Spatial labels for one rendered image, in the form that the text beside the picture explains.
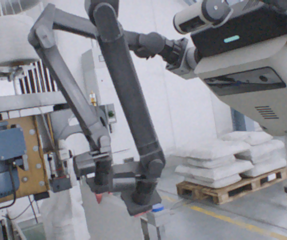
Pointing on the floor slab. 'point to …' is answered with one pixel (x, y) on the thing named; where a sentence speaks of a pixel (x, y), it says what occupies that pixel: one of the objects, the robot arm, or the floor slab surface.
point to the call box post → (161, 232)
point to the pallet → (199, 192)
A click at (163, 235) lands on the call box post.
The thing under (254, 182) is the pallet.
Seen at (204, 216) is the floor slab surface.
